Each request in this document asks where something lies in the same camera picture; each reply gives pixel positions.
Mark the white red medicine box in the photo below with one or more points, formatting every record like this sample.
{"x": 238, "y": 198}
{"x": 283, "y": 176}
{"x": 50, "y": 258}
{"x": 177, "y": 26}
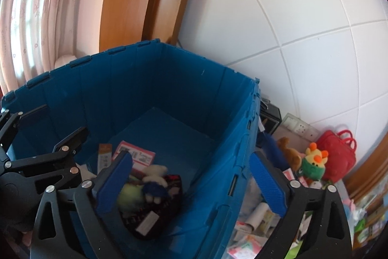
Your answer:
{"x": 291, "y": 176}

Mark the black metal clip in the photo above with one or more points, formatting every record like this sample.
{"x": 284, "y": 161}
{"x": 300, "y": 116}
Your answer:
{"x": 265, "y": 103}

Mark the black framed box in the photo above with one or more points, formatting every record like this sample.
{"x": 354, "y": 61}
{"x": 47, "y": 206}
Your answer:
{"x": 271, "y": 119}

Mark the small white blue plush doll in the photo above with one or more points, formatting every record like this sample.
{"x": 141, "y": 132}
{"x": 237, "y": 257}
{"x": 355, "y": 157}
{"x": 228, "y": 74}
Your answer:
{"x": 156, "y": 183}

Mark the small white orange box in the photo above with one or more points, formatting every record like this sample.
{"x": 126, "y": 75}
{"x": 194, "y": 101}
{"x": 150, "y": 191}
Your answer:
{"x": 104, "y": 159}

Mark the small pink white box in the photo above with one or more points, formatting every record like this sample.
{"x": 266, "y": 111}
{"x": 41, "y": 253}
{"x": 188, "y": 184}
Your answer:
{"x": 147, "y": 223}

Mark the white floral cloth-covered desktop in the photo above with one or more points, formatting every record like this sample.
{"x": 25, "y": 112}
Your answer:
{"x": 341, "y": 190}

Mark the brown bear plush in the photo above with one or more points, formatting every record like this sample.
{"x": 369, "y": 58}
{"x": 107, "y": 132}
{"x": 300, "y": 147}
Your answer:
{"x": 289, "y": 152}

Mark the red handbag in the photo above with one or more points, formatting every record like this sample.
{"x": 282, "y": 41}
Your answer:
{"x": 336, "y": 159}

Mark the white roll with cardboard core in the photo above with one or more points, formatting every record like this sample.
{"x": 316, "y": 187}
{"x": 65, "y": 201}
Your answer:
{"x": 257, "y": 216}

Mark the dark blue fluffy plush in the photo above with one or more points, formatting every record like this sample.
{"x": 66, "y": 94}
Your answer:
{"x": 272, "y": 152}

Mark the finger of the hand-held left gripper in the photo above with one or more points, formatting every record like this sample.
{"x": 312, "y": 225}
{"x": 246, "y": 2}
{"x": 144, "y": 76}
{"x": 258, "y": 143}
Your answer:
{"x": 69, "y": 143}
{"x": 33, "y": 116}

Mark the yellow-green ball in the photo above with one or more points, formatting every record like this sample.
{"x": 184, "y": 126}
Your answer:
{"x": 130, "y": 196}

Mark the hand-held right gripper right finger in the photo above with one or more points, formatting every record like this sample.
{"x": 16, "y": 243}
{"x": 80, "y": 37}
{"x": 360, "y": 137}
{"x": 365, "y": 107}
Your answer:
{"x": 268, "y": 186}

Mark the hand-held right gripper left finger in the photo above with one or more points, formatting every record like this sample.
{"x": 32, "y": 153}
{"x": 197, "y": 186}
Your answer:
{"x": 113, "y": 183}

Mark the blue plastic crate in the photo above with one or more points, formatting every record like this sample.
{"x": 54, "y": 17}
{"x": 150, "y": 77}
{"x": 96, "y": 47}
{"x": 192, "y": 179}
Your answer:
{"x": 182, "y": 95}

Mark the pink sheer curtain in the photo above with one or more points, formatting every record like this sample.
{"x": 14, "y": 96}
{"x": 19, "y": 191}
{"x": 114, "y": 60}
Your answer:
{"x": 54, "y": 10}

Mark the wooden door frame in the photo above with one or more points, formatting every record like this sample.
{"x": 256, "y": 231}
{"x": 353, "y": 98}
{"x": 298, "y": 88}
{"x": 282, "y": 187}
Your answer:
{"x": 366, "y": 171}

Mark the green carton box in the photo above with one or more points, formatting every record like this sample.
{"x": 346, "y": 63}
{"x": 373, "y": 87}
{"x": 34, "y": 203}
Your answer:
{"x": 368, "y": 228}

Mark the white wall socket panel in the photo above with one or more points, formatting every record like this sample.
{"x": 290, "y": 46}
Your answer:
{"x": 298, "y": 125}

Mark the yellow green bird plush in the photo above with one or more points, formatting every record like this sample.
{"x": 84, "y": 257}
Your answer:
{"x": 315, "y": 165}

